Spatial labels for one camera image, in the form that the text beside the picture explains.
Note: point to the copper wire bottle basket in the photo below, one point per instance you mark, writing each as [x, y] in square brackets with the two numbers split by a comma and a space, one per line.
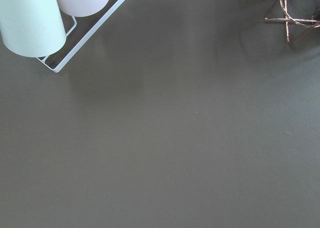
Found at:
[307, 23]

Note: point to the mint green plastic cup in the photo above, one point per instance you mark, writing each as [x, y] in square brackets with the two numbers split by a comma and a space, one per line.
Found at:
[32, 28]

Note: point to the pink plastic cup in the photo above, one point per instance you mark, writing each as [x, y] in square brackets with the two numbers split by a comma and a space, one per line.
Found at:
[81, 8]

